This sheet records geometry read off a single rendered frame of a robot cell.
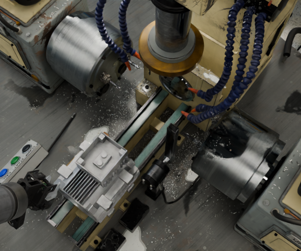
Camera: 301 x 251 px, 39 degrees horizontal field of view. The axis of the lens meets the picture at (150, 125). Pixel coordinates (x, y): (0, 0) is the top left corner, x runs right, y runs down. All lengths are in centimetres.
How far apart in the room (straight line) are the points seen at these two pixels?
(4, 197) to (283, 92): 118
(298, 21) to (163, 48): 145
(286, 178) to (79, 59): 73
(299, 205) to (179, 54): 52
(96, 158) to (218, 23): 55
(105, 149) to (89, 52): 32
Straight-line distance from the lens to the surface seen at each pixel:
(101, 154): 126
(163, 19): 104
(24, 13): 151
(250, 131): 129
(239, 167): 126
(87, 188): 127
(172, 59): 114
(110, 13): 193
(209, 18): 135
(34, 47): 149
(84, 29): 144
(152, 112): 155
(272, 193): 124
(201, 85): 139
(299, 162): 129
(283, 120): 174
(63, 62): 145
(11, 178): 136
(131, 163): 130
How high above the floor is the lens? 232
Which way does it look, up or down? 67 degrees down
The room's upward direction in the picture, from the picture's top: straight up
